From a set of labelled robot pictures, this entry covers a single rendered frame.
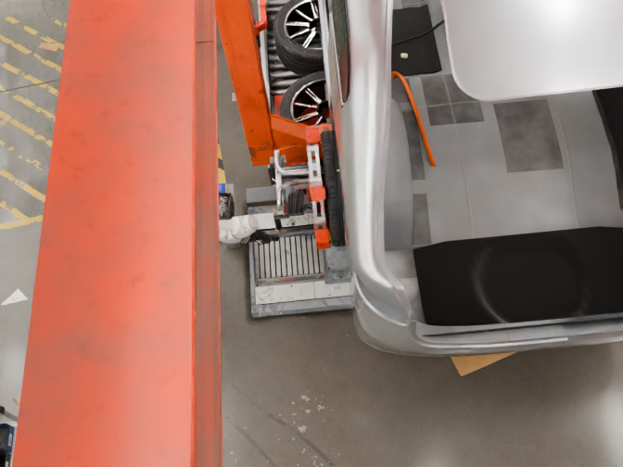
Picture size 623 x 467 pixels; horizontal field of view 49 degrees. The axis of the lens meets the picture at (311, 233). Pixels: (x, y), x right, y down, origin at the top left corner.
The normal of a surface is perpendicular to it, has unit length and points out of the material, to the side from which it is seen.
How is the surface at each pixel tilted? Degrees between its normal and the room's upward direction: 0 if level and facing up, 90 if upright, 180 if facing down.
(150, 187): 0
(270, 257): 0
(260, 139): 90
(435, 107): 6
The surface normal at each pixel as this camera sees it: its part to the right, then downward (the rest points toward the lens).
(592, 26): -0.05, 0.03
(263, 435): -0.06, -0.47
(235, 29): 0.07, 0.88
